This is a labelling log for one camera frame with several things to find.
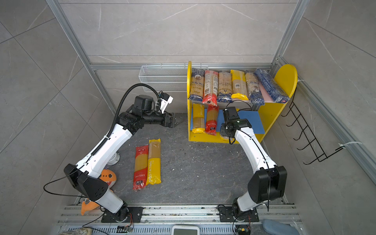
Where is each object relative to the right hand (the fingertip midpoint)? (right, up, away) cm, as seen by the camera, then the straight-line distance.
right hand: (227, 129), depth 85 cm
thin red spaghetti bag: (-7, +6, +10) cm, 14 cm away
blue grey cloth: (+20, -47, -16) cm, 53 cm away
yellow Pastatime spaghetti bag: (-16, +11, +13) cm, 24 cm away
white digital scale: (-24, -46, -19) cm, 55 cm away
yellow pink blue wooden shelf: (-12, +7, +13) cm, 19 cm away
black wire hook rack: (+33, -2, -17) cm, 38 cm away
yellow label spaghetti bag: (-44, -25, +4) cm, 51 cm away
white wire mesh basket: (-39, +34, +11) cm, 53 cm away
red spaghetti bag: (-52, -23, +3) cm, 57 cm away
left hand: (-27, +7, -15) cm, 32 cm away
